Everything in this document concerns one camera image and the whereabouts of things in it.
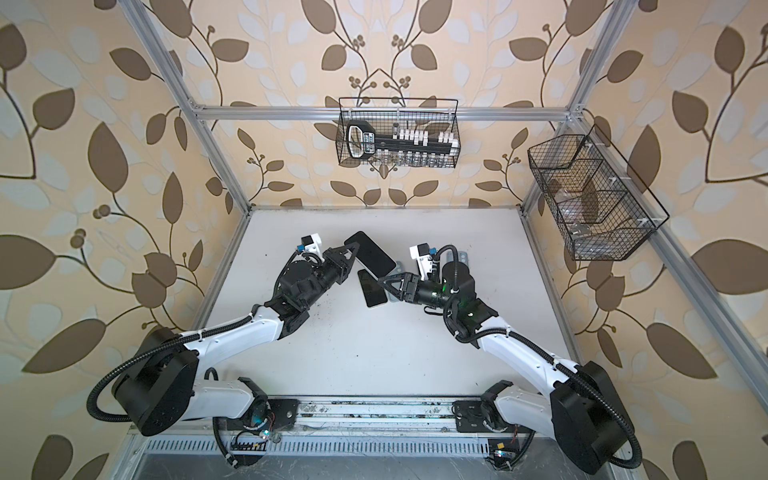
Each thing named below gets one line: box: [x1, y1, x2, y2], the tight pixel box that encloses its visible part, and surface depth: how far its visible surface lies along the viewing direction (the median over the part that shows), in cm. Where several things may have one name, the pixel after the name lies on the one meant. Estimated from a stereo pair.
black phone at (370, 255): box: [344, 230, 397, 279], surface depth 80 cm
